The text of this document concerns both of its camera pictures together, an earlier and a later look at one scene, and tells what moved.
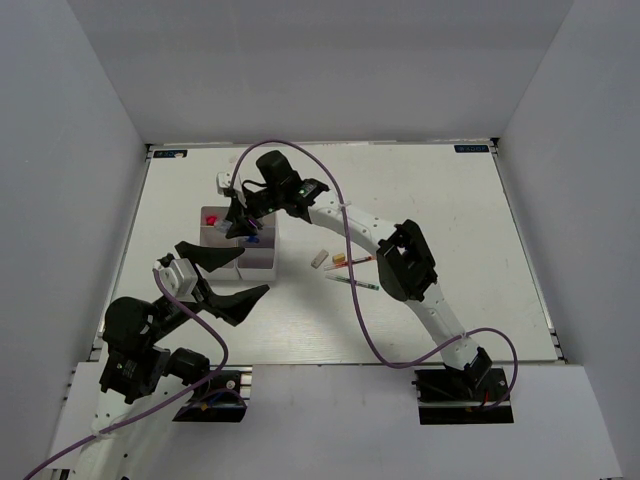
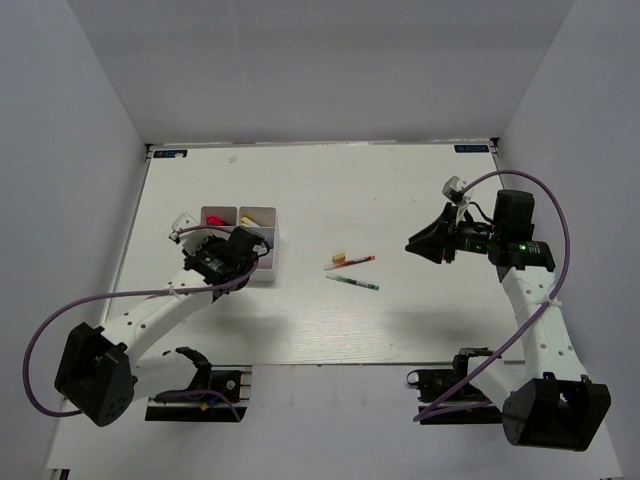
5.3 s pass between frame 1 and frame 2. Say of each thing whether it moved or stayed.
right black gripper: moved
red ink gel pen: stayed
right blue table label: stayed
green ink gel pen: stayed
